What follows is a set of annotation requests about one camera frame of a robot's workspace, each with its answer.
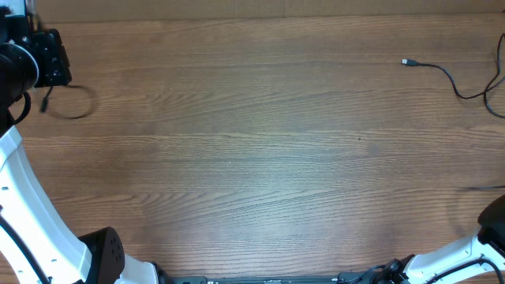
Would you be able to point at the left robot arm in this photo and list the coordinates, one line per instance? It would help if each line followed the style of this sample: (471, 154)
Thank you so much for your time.
(38, 245)

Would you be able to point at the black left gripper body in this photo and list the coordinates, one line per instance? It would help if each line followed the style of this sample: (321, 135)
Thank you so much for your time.
(52, 69)

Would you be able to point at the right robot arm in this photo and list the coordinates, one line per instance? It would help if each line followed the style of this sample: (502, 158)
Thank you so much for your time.
(479, 253)

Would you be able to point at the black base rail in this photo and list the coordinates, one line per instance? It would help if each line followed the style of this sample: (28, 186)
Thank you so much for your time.
(340, 278)

